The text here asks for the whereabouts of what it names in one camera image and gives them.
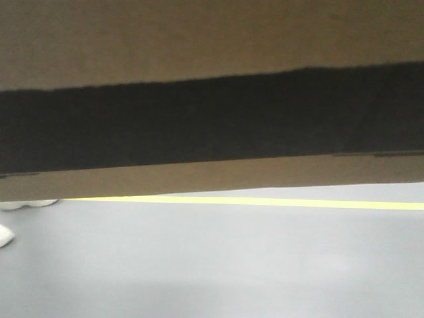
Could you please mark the white object at left edge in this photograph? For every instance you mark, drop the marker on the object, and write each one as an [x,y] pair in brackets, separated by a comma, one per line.
[7,235]

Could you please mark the brown cardboard box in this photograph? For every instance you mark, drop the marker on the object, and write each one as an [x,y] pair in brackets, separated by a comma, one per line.
[106,98]

